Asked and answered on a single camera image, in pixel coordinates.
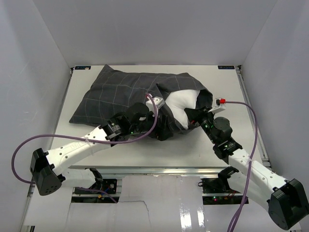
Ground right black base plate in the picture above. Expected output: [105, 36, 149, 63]
[197, 178, 242, 205]

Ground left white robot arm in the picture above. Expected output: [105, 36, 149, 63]
[30, 98, 167, 196]

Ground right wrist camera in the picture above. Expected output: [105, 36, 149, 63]
[209, 98, 226, 114]

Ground left blue corner label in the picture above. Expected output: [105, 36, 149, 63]
[74, 66, 91, 70]

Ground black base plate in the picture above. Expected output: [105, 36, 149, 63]
[197, 178, 242, 205]
[71, 178, 122, 203]

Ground blue corner label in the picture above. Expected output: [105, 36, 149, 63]
[74, 66, 91, 70]
[218, 65, 235, 70]

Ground dark grey checked pillowcase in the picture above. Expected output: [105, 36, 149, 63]
[69, 65, 213, 135]

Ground aluminium front rail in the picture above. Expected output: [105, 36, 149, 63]
[42, 166, 272, 177]

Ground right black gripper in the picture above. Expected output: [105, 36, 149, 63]
[185, 106, 218, 145]

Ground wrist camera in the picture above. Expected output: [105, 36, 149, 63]
[145, 93, 165, 112]
[209, 98, 226, 114]

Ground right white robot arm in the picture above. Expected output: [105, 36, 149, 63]
[185, 107, 309, 231]

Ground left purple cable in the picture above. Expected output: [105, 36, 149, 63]
[11, 93, 161, 186]

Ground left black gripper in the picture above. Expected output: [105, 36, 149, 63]
[130, 110, 173, 140]

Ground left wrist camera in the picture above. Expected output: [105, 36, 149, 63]
[145, 93, 165, 112]

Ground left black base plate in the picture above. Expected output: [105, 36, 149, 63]
[71, 178, 122, 203]

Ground right blue corner label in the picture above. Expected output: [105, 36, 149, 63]
[218, 65, 235, 70]

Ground white pillow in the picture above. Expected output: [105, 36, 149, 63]
[165, 89, 200, 130]

